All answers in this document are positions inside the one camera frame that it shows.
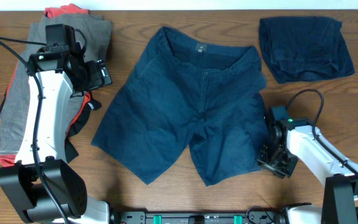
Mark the red folded garment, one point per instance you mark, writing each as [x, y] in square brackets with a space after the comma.
[19, 86]

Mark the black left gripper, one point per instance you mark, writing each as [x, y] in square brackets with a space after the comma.
[103, 75]

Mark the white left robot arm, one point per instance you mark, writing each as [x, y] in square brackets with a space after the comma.
[41, 186]

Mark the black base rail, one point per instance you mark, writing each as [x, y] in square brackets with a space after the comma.
[252, 217]

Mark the folded dark navy garment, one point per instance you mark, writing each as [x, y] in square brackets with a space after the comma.
[304, 48]

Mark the grey folded shorts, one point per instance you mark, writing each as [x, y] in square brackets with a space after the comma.
[97, 31]

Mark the navy blue shorts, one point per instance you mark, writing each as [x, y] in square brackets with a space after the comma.
[185, 94]

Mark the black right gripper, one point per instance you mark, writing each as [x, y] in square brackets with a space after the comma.
[281, 172]

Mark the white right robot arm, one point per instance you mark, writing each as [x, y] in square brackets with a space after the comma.
[293, 140]

